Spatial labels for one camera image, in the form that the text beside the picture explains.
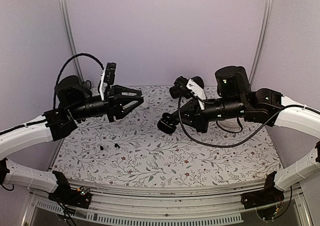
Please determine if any aluminium front rail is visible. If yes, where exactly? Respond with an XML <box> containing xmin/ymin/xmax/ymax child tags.
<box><xmin>22</xmin><ymin>180</ymin><xmax>313</xmax><ymax>226</ymax></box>

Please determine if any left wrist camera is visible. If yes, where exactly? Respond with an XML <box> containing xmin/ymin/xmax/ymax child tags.
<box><xmin>97</xmin><ymin>62</ymin><xmax>117</xmax><ymax>101</ymax></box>

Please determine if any beige round plate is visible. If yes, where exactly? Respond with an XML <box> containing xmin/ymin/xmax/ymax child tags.
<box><xmin>218</xmin><ymin>118</ymin><xmax>241</xmax><ymax>132</ymax></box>

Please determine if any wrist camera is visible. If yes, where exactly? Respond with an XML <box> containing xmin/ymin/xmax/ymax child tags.
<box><xmin>97</xmin><ymin>62</ymin><xmax>117</xmax><ymax>101</ymax></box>
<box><xmin>173</xmin><ymin>76</ymin><xmax>207</xmax><ymax>109</ymax></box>

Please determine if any black round earbud case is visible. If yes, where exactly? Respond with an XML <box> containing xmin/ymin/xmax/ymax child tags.
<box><xmin>157</xmin><ymin>113</ymin><xmax>178</xmax><ymax>135</ymax></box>

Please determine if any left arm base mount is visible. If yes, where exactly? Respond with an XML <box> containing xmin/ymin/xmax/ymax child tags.
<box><xmin>48</xmin><ymin>171</ymin><xmax>92</xmax><ymax>209</ymax></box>

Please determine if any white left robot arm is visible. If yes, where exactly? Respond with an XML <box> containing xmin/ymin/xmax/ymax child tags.
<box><xmin>0</xmin><ymin>75</ymin><xmax>144</xmax><ymax>203</ymax></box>

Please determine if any aluminium frame post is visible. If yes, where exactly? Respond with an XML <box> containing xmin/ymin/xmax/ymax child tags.
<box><xmin>249</xmin><ymin>0</ymin><xmax>274</xmax><ymax>86</ymax></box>
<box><xmin>56</xmin><ymin>0</ymin><xmax>85</xmax><ymax>81</ymax></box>

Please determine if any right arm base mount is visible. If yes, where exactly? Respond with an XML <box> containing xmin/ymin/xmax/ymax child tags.
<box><xmin>240</xmin><ymin>171</ymin><xmax>285</xmax><ymax>209</ymax></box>

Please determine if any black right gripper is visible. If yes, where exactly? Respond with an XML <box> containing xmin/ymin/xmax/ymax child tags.
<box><xmin>170</xmin><ymin>97</ymin><xmax>246</xmax><ymax>134</ymax></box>

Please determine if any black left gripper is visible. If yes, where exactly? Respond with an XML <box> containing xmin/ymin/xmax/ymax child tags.
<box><xmin>69</xmin><ymin>84</ymin><xmax>144</xmax><ymax>122</ymax></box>

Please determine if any left aluminium frame post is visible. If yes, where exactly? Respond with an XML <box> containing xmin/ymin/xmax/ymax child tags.
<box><xmin>56</xmin><ymin>0</ymin><xmax>85</xmax><ymax>81</ymax></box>

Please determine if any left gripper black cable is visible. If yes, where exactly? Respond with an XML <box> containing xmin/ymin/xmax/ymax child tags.
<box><xmin>52</xmin><ymin>52</ymin><xmax>105</xmax><ymax>109</ymax></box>

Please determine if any grey mug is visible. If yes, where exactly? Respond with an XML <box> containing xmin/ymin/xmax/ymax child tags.
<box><xmin>83</xmin><ymin>80</ymin><xmax>92</xmax><ymax>89</ymax></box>

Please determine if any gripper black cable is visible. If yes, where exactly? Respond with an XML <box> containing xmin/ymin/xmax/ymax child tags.
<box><xmin>177</xmin><ymin>88</ymin><xmax>286</xmax><ymax>148</ymax></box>
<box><xmin>52</xmin><ymin>52</ymin><xmax>105</xmax><ymax>109</ymax></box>

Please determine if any floral patterned table mat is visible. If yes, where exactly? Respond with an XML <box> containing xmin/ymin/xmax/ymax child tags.
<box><xmin>52</xmin><ymin>86</ymin><xmax>283</xmax><ymax>188</ymax></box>

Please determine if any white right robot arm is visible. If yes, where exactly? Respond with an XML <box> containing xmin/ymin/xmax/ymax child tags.
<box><xmin>170</xmin><ymin>66</ymin><xmax>320</xmax><ymax>150</ymax></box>

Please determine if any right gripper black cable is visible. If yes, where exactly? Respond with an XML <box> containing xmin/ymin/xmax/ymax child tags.
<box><xmin>177</xmin><ymin>88</ymin><xmax>286</xmax><ymax>148</ymax></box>

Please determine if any right aluminium frame post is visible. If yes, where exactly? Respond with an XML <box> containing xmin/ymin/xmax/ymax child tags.
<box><xmin>249</xmin><ymin>0</ymin><xmax>274</xmax><ymax>86</ymax></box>

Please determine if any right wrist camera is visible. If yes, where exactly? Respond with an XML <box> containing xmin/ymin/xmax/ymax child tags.
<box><xmin>173</xmin><ymin>76</ymin><xmax>207</xmax><ymax>109</ymax></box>

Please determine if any black cylindrical speaker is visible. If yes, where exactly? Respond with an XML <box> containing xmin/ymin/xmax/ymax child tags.
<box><xmin>169</xmin><ymin>76</ymin><xmax>204</xmax><ymax>99</ymax></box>

